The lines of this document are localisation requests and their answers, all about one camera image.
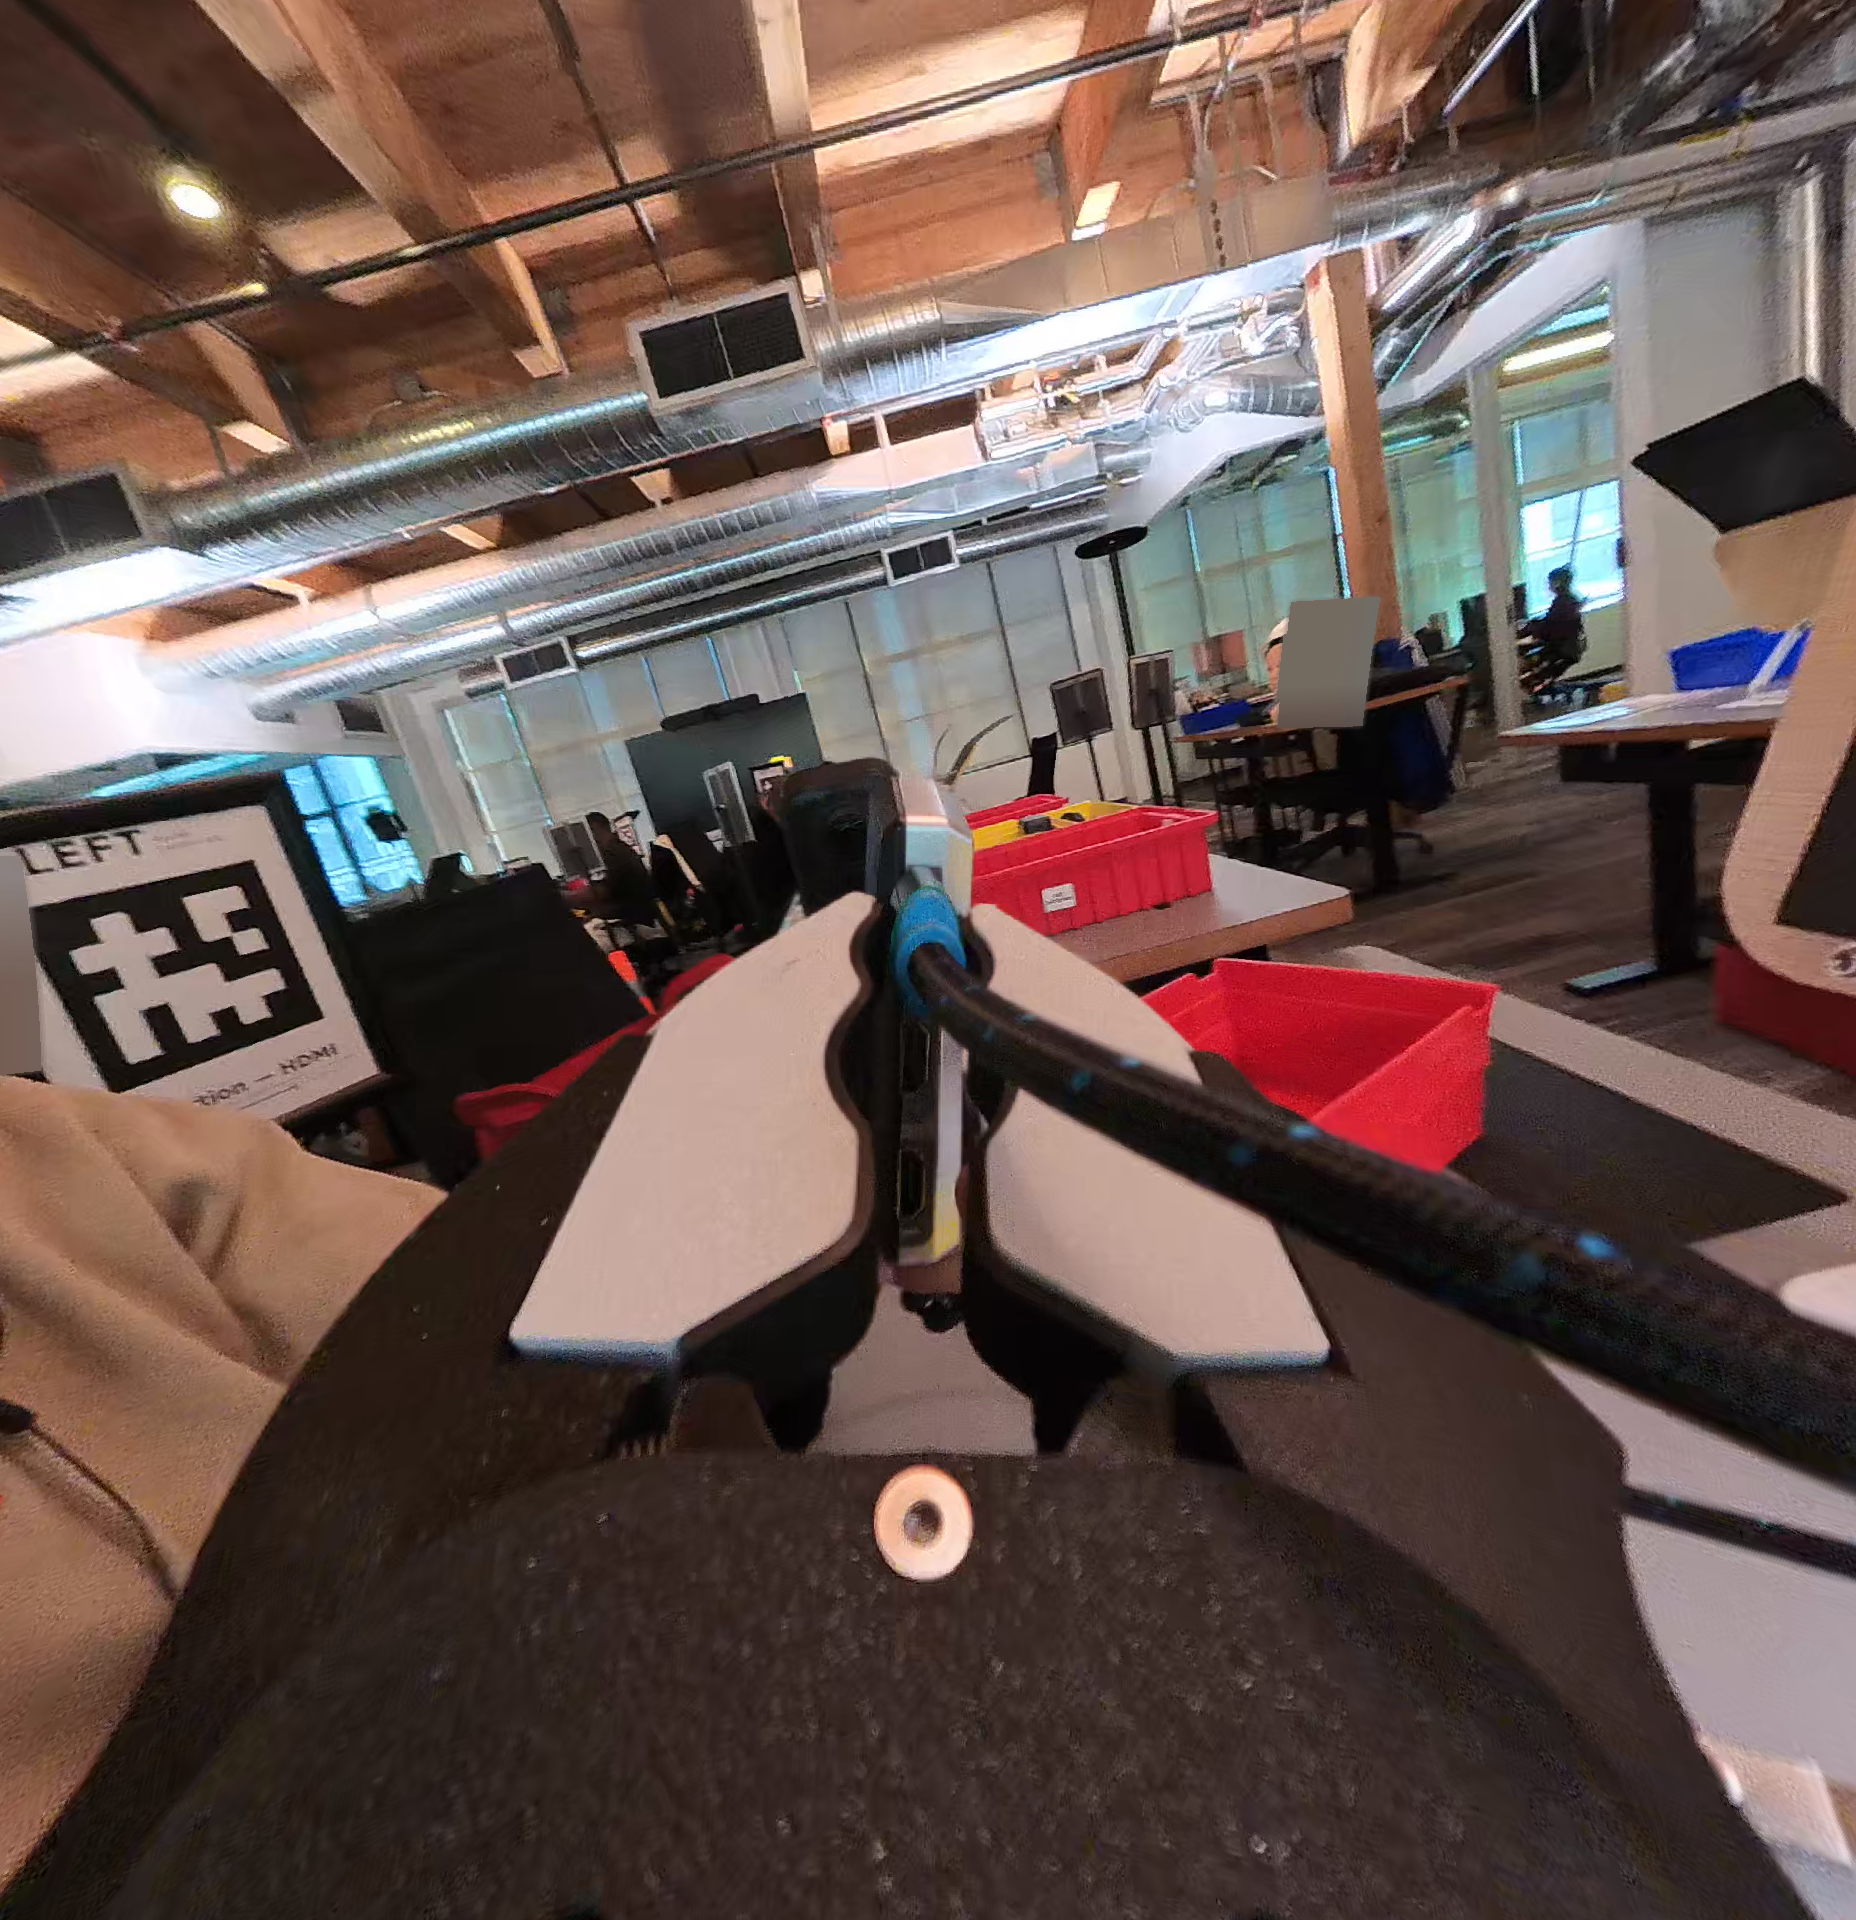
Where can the red flexible tub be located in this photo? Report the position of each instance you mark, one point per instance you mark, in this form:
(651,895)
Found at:
(538,1096)

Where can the black fabric screen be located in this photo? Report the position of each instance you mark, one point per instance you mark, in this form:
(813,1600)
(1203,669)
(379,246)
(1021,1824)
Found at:
(478,975)

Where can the silver ventilation duct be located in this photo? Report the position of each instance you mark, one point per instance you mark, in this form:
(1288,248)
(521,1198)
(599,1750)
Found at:
(417,450)

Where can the red storage bin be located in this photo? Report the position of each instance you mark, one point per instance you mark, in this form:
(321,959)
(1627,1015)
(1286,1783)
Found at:
(1798,1026)

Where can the printed tag stand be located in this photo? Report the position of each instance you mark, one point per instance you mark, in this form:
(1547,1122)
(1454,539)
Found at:
(1078,706)
(1155,690)

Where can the black display screen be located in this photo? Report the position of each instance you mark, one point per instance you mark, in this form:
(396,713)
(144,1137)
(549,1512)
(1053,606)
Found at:
(704,765)

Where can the black plywood backdrop board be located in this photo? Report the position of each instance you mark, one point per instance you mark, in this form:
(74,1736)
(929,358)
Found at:
(1753,457)
(1768,841)

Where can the blue plastic bin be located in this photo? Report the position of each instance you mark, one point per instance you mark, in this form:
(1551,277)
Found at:
(1724,663)

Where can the person's beige hoodie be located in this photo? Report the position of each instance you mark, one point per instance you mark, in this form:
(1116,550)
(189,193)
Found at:
(148,1273)

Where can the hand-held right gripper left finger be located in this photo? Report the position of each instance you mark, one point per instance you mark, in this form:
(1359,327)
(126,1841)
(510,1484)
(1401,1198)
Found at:
(704,1185)

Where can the wooden top office desk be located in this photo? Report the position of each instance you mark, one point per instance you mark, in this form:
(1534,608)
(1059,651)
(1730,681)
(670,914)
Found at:
(1423,690)
(1619,721)

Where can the white printed tag sign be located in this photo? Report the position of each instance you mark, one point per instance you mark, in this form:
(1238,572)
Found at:
(194,961)

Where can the round ceiling light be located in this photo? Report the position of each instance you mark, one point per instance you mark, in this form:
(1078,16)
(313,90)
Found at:
(194,195)

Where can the black floor lamp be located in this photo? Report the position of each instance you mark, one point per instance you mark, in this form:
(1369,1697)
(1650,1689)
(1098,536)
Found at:
(1116,539)

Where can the white stand base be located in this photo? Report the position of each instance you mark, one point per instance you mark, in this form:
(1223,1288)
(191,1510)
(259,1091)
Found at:
(1843,1297)

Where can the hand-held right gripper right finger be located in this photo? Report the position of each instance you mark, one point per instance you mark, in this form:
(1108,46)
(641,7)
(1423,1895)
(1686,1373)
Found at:
(1139,1273)

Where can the silver edged usb hub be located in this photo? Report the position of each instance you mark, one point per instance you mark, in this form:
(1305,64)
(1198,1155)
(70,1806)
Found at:
(920,1126)

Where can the wooden support post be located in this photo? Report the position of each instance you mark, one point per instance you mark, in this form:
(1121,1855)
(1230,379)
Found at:
(1351,450)

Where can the white ceiling air vent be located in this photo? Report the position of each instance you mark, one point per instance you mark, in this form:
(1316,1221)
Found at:
(717,343)
(59,524)

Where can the long red labelled bin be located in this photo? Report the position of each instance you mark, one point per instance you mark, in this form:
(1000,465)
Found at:
(1123,886)

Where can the red plastic divider bin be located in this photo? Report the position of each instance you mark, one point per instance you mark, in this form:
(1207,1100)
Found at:
(1378,1111)

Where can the black office chair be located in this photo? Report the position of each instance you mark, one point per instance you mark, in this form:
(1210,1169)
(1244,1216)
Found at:
(1393,750)

